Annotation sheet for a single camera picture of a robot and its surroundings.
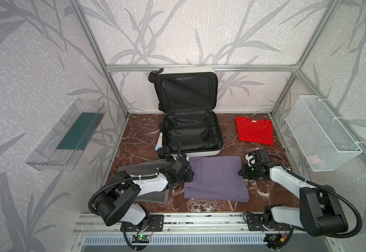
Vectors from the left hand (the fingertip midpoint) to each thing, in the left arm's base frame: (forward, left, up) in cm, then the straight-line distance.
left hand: (195, 170), depth 88 cm
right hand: (+2, -25, 0) cm, 25 cm away
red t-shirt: (+32, -47, -4) cm, 57 cm away
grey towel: (-14, +18, -1) cm, 23 cm away
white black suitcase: (+40, +6, +19) cm, 44 cm away
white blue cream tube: (+18, +23, 0) cm, 29 cm away
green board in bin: (+4, +49, +32) cm, 59 cm away
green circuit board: (-32, +25, -4) cm, 41 cm away
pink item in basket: (-2, -56, +19) cm, 59 cm away
